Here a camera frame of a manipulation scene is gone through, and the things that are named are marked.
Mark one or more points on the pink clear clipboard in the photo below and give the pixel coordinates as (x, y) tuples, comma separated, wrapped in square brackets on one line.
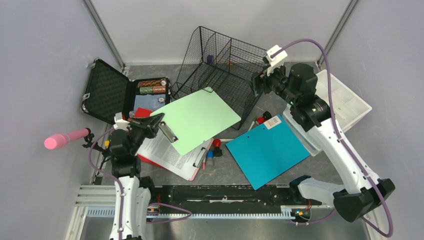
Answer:
[(197, 157)]

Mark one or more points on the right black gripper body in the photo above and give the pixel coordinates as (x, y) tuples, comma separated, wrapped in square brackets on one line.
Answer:
[(277, 82)]

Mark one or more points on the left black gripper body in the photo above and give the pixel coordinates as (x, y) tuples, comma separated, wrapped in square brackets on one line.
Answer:
[(137, 136)]

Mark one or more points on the green chip stack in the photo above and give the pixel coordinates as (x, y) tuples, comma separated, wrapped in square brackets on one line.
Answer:
[(146, 90)]

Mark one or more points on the black poker chip case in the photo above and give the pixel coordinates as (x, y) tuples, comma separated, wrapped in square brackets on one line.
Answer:
[(109, 91)]

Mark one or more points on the red clipboard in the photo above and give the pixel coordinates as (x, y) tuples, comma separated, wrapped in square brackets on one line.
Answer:
[(144, 113)]

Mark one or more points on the black wire mesh organizer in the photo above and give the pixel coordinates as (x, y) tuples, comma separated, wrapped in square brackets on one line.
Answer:
[(230, 74)]

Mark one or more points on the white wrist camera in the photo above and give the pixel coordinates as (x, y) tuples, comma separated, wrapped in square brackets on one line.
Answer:
[(120, 122), (275, 57)]

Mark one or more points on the light green clipboard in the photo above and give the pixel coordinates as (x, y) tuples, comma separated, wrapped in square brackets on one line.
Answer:
[(196, 118)]

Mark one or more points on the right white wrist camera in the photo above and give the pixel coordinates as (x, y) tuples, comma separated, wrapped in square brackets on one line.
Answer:
[(275, 57)]

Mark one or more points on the green white marker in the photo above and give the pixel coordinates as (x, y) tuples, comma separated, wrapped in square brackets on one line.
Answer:
[(253, 124)]

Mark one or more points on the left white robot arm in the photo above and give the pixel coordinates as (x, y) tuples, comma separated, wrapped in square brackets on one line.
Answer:
[(131, 196)]

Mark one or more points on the blue playing card deck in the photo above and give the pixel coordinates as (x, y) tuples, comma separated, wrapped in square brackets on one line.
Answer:
[(149, 102)]

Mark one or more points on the white plastic drawer organizer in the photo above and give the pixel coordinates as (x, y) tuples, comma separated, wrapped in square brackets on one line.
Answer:
[(349, 109)]

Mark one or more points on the red black round stamp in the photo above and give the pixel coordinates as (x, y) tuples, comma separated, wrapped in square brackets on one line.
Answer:
[(265, 116)]

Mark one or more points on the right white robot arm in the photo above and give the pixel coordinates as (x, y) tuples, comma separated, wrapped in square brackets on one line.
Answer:
[(361, 191)]

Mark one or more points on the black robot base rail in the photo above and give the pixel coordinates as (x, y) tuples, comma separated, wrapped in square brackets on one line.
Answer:
[(223, 200)]

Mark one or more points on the pink pen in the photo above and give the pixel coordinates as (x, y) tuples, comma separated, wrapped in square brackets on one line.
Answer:
[(204, 164)]

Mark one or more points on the teal blue clipboard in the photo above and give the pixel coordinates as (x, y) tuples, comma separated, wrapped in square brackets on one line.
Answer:
[(266, 151)]

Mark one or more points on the red chip stack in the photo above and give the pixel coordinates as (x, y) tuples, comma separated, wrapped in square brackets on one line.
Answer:
[(159, 89)]

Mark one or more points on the blue grey small cylinder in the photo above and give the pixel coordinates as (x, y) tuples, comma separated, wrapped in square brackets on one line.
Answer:
[(209, 158)]

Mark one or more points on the white printed paper sheet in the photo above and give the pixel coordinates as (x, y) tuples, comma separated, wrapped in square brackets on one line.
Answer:
[(160, 151)]

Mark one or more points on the orange black chip stack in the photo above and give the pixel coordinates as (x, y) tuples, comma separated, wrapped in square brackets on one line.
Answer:
[(152, 83)]

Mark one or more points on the purple small block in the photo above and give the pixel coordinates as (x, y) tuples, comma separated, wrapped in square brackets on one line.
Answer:
[(210, 59)]

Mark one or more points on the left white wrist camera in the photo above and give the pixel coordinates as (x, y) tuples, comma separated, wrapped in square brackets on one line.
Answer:
[(120, 122)]

